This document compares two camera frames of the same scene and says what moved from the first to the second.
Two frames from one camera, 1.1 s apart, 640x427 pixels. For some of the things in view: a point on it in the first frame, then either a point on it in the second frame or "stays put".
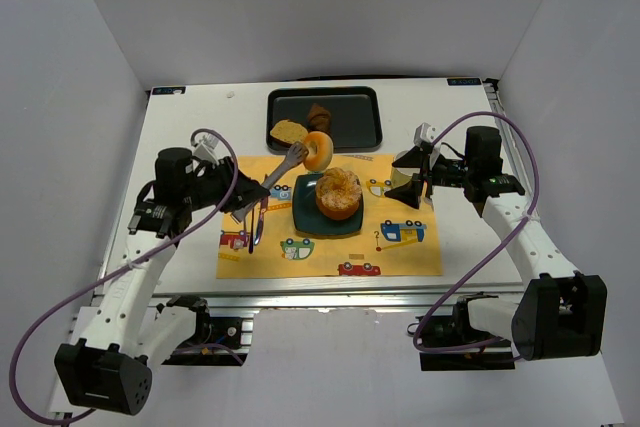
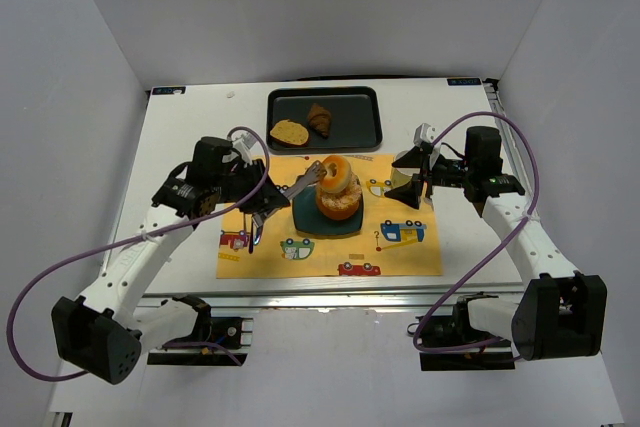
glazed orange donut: x=320 y=150 to x=338 y=174
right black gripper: x=425 y=176 stays put
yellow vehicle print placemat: x=396 y=238 stays put
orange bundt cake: x=338 y=193 stays put
